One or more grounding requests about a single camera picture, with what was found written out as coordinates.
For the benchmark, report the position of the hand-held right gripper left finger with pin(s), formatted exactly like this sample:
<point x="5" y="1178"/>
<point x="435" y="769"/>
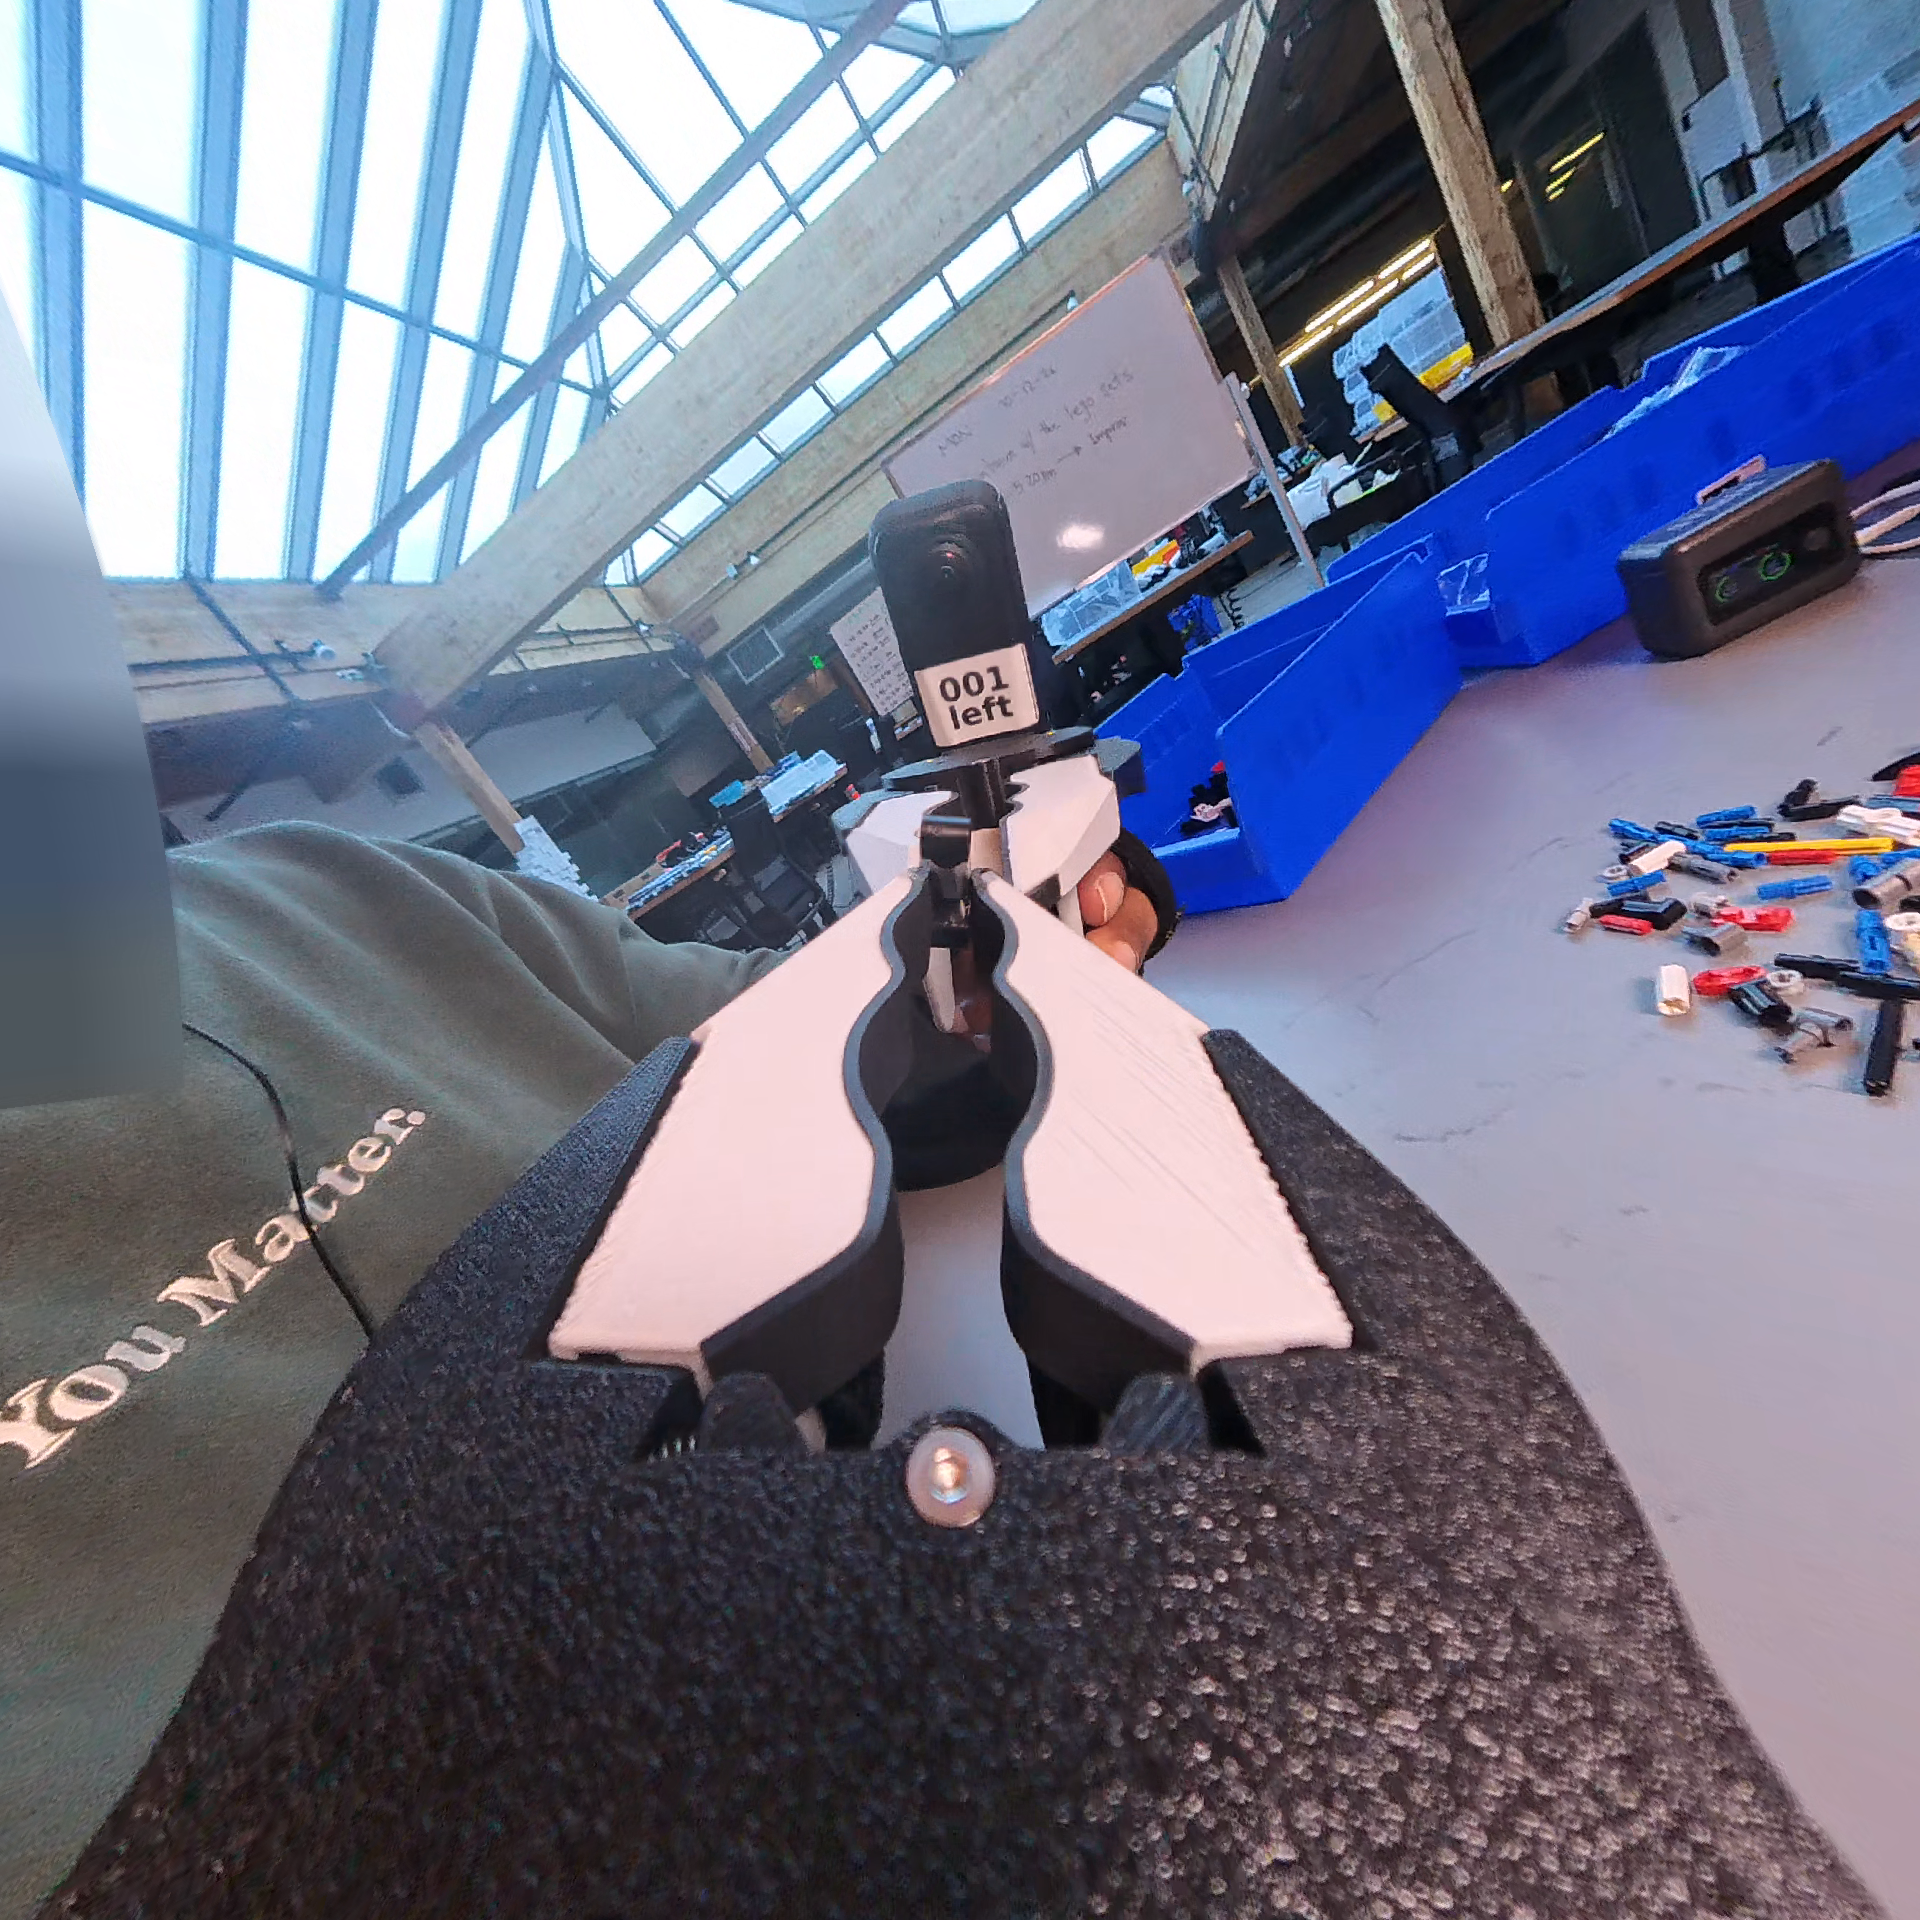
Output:
<point x="721" y="1200"/>

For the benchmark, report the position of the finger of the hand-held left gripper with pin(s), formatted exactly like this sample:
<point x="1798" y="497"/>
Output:
<point x="1069" y="824"/>
<point x="889" y="840"/>

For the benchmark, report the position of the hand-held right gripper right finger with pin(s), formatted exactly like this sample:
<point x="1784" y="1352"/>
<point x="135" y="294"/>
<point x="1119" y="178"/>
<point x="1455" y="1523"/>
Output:
<point x="1186" y="1200"/>

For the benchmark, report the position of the black connector piece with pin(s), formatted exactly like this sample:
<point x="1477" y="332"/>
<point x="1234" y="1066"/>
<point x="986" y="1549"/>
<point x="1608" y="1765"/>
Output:
<point x="951" y="908"/>

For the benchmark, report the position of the person's left forearm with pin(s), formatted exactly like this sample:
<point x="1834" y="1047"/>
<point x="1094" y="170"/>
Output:
<point x="675" y="989"/>

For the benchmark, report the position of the grey desk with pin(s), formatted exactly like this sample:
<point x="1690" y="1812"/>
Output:
<point x="1500" y="1273"/>

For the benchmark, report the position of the person's left hand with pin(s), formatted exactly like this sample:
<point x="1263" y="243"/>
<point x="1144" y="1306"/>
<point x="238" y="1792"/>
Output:
<point x="1119" y="922"/>

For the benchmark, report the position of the printed paper chart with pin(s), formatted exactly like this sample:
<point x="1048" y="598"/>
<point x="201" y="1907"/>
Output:
<point x="871" y="653"/>

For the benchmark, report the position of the red and black toy parts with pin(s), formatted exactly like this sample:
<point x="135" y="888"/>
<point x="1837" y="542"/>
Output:
<point x="1209" y="811"/>

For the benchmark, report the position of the whiteboard on stand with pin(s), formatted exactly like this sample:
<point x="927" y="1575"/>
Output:
<point x="1111" y="406"/>

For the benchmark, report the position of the black earphone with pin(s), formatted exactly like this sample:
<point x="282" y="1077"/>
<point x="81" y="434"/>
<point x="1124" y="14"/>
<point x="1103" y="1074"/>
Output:
<point x="284" y="1125"/>

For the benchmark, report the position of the pile of small building pieces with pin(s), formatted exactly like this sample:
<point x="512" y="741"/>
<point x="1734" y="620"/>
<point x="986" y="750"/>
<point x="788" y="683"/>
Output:
<point x="1747" y="915"/>

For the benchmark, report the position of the small black camera device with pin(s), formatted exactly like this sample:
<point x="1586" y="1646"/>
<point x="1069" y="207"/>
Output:
<point x="1678" y="598"/>

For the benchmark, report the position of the wooden support post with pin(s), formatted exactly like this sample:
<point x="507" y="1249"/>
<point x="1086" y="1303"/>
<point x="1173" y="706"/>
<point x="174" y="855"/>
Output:
<point x="1463" y="179"/>

